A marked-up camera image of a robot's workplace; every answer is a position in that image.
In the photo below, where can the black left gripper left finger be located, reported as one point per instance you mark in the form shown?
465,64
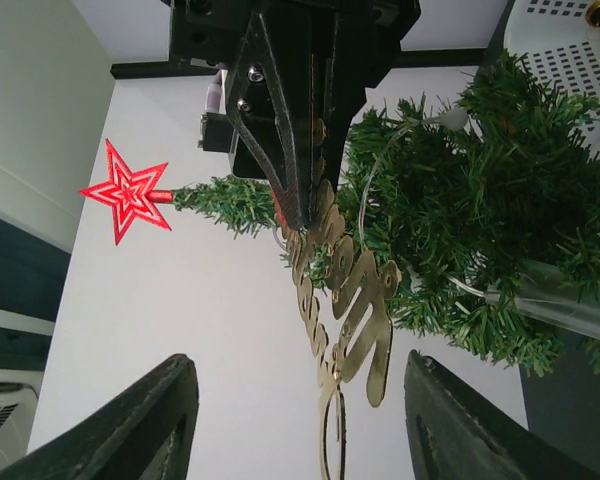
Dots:
146,432

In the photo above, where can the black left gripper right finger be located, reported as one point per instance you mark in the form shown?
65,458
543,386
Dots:
454,432

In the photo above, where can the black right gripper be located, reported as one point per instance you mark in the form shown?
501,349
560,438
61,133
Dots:
293,65

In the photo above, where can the white string lights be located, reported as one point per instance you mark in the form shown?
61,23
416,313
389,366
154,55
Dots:
419,196

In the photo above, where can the gold merry christmas sign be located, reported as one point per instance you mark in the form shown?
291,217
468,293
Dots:
360,290

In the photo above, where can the red star ornament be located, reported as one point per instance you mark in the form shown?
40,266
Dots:
130,195

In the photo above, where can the small green christmas tree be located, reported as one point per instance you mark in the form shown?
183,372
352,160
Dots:
523,185

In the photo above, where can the white perforated plastic basket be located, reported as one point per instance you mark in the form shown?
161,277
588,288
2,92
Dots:
559,47

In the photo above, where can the clear light battery box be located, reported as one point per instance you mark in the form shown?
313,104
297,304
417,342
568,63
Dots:
543,295

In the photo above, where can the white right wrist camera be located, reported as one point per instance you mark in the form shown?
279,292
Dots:
219,136

